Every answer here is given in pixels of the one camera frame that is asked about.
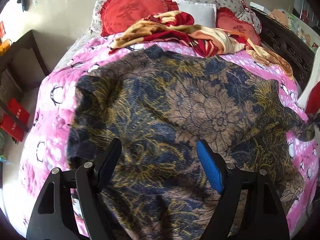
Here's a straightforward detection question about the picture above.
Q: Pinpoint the white square pillow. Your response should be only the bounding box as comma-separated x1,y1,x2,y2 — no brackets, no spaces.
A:
174,0,217,28

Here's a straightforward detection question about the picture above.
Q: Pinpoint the dark floral patterned garment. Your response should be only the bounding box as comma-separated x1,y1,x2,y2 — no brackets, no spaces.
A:
67,46,315,239

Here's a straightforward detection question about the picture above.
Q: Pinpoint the red gold crumpled blanket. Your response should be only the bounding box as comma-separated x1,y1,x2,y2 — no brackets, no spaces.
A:
111,10,293,79

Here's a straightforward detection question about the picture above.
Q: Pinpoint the red box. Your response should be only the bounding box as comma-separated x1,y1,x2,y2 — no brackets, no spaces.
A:
1,114,24,142
8,98,30,125

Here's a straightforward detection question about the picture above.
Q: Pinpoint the dark wooden side table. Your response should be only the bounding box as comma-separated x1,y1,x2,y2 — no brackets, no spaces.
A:
1,29,52,116

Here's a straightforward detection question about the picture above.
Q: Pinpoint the dark carved wooden headboard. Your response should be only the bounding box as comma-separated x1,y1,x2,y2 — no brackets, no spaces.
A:
252,8,315,89

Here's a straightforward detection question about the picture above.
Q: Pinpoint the small red heart pillow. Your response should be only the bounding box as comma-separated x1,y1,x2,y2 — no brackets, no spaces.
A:
216,7,261,46

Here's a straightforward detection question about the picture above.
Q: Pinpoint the large red heart pillow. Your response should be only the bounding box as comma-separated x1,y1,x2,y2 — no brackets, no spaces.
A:
100,0,178,37

